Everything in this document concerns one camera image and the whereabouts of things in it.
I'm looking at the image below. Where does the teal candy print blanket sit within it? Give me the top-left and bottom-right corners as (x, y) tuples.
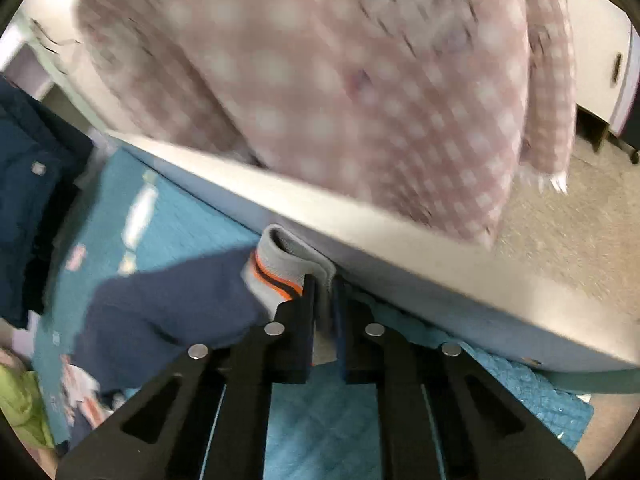
(32, 147), (596, 480)

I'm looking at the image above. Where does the navy and yellow puffer jacket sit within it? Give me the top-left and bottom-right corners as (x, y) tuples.
(0, 77), (96, 331)

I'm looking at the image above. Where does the pink checked garment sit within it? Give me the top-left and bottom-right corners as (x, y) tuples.
(75, 0), (576, 251)

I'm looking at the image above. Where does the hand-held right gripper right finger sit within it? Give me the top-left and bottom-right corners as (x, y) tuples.
(334, 276), (586, 480)

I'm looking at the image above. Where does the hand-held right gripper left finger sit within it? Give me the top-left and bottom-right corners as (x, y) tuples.
(55, 274), (317, 480)

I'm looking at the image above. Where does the grey and navy sweatshirt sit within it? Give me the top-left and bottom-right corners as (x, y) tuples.
(70, 224), (341, 441)

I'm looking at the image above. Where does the white cabinet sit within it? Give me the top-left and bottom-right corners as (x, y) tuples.
(562, 0), (640, 138)

